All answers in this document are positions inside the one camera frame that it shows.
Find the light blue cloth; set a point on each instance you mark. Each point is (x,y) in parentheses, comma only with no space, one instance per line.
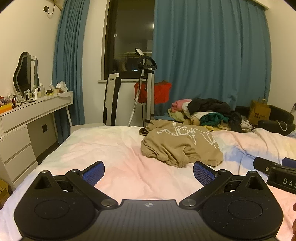
(161,117)

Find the narrow blue curtain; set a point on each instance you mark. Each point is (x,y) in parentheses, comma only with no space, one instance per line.
(69,69)

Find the orange box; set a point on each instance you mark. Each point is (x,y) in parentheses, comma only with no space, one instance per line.
(5,108)

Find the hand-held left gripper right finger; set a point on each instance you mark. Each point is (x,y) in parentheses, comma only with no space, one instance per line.
(203,173)

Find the black garment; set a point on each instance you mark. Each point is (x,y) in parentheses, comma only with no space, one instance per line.
(208,105)

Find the pink cloth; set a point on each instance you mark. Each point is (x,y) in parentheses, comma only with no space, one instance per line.
(180,104)

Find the tissue box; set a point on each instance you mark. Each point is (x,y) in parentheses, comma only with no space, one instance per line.
(62,87)

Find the dark crumpled garment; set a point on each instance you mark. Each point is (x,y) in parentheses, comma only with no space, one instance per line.
(235,122)

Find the white dresser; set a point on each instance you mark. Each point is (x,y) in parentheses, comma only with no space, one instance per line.
(23,134)

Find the pale green towel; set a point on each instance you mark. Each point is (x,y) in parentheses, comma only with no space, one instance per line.
(175,114)

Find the black sofa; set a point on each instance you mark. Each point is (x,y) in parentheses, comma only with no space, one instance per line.
(281,113)

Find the tan printed sweatshirt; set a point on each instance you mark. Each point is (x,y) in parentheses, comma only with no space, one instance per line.
(182,143)

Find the wavy black-framed mirror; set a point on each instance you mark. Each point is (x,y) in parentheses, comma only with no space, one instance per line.
(24,74)

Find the brown paper bag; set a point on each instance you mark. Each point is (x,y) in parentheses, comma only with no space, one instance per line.
(259,112)

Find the garment steamer on stand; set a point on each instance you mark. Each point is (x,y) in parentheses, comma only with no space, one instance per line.
(148,76)

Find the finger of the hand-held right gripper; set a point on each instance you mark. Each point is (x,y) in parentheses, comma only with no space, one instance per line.
(290,161)
(266,164)

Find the green cloth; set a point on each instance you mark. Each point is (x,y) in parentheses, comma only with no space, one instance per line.
(212,118)

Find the dark window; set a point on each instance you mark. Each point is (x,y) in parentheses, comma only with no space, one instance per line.
(131,34)

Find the yellow cloth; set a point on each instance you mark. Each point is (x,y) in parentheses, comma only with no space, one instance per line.
(219,127)

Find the cardboard box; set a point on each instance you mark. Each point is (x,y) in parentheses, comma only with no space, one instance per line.
(3,192)

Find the row of cosmetic bottles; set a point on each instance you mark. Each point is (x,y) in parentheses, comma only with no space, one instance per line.
(37,92)

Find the red fabric bag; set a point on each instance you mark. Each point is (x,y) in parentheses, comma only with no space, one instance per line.
(161,92)

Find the white and black chair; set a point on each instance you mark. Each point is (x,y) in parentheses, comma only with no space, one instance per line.
(112,97)

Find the white patterned cloth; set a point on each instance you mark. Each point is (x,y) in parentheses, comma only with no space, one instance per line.
(247,124)

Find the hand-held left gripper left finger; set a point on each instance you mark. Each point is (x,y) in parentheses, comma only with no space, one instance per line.
(93,173)

